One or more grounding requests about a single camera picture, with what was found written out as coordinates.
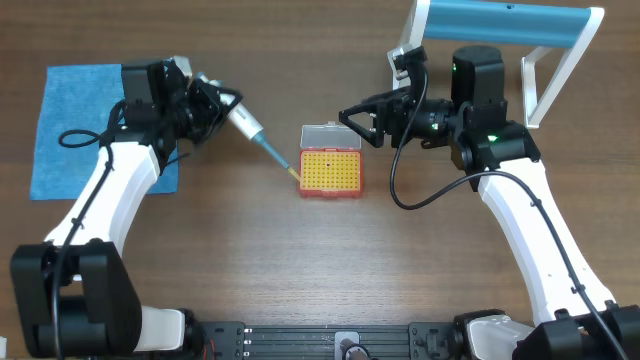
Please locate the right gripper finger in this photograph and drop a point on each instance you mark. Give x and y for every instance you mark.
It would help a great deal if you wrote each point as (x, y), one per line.
(362, 107)
(378, 135)

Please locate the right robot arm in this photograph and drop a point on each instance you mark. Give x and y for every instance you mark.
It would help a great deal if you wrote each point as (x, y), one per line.
(525, 235)

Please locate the white and blue stand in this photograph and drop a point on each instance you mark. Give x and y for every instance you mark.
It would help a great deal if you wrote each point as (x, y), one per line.
(500, 22)

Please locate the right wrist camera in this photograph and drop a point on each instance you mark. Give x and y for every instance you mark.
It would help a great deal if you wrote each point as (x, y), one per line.
(407, 65)

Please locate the blue cloth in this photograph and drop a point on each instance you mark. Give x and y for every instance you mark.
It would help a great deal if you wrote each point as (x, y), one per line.
(65, 95)

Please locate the mounting rail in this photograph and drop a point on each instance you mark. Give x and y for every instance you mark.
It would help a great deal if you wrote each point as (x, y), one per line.
(300, 341)

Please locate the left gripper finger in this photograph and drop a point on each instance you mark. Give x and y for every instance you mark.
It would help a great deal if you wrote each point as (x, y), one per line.
(227, 90)
(212, 117)

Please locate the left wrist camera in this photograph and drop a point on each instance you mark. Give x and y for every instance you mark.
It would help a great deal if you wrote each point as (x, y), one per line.
(182, 65)

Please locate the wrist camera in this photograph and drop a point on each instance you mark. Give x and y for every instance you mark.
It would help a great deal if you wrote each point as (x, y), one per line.
(182, 65)
(407, 65)

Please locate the red and yellow tip box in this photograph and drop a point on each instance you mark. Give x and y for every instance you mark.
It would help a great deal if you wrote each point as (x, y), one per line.
(330, 172)

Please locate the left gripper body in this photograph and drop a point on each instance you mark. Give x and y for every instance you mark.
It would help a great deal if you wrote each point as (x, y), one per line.
(197, 120)

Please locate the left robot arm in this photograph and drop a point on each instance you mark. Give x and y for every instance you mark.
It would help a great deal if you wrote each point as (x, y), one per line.
(120, 185)

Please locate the white pipette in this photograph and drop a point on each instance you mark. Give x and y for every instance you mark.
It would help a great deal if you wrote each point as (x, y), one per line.
(245, 122)

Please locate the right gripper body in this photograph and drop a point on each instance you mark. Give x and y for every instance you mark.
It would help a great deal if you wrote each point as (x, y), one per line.
(390, 122)

